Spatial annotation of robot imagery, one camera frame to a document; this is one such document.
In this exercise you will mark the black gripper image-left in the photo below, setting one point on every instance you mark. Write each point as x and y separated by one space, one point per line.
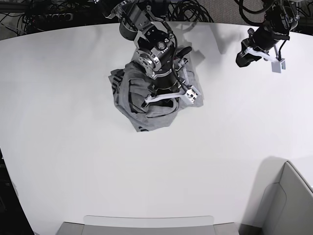
168 87

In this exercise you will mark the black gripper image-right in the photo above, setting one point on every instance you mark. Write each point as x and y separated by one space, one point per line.
263 43

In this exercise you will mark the grey T-shirt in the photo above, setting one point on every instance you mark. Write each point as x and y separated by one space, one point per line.
134 95

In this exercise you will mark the grey chair bottom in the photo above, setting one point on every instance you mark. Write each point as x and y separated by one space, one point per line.
104 225

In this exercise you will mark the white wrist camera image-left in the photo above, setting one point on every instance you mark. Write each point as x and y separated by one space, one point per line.
191 95

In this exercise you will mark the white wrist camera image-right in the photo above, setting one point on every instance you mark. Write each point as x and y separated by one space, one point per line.
278 65

